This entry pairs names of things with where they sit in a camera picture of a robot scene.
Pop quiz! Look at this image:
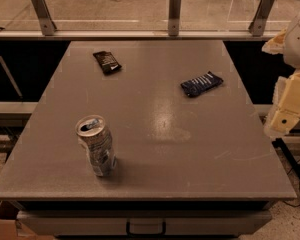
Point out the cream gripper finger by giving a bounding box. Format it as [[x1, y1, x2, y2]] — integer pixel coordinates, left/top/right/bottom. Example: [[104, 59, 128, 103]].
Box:
[[262, 29, 287, 55], [264, 70, 300, 137]]

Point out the black snack bar wrapper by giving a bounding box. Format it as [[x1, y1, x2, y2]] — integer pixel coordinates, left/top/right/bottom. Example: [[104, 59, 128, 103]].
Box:
[[93, 51, 122, 75]]

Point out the grey drawer with handle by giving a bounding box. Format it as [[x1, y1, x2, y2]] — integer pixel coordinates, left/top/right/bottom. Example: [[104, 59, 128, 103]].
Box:
[[17, 210, 272, 237]]

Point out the silver redbull can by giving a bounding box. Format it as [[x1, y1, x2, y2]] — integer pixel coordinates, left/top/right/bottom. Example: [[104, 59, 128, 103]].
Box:
[[75, 115, 116, 177]]

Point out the right metal rail bracket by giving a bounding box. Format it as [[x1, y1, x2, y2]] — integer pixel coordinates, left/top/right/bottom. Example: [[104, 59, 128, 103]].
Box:
[[248, 0, 275, 37]]

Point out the black stand leg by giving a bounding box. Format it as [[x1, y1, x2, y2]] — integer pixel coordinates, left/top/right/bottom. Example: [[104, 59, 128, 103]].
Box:
[[272, 137, 300, 208]]

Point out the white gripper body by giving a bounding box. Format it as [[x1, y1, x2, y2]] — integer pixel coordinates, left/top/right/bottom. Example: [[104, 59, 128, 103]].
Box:
[[283, 12, 300, 69]]

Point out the cardboard box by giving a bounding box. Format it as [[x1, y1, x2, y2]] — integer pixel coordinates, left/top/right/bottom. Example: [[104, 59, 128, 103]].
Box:
[[0, 201, 55, 240]]

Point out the left metal rail bracket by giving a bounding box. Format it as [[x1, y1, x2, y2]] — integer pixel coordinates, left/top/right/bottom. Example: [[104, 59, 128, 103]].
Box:
[[31, 0, 57, 36]]

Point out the metal horizontal rail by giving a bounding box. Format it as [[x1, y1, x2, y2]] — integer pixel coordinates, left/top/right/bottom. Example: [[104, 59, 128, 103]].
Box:
[[0, 30, 278, 41]]

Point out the middle metal rail bracket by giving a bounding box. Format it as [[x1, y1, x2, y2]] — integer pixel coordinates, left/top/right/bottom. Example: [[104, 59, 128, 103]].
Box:
[[168, 0, 181, 36]]

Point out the metal rail bracket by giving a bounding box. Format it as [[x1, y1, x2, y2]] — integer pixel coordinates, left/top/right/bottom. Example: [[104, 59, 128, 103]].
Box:
[[31, 0, 57, 36], [168, 0, 181, 36], [248, 0, 275, 37]]

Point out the blue rxbar blueberry bar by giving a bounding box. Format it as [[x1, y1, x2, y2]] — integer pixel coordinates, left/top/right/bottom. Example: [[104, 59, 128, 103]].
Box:
[[180, 71, 223, 98]]

